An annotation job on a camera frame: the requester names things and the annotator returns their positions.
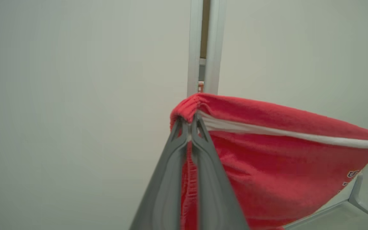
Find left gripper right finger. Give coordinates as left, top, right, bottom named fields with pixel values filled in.
left=191, top=112, right=250, bottom=230

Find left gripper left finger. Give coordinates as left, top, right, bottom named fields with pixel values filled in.
left=130, top=117, right=189, bottom=230

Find red shorts with white stripe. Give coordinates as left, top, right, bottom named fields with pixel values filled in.
left=170, top=93, right=368, bottom=230

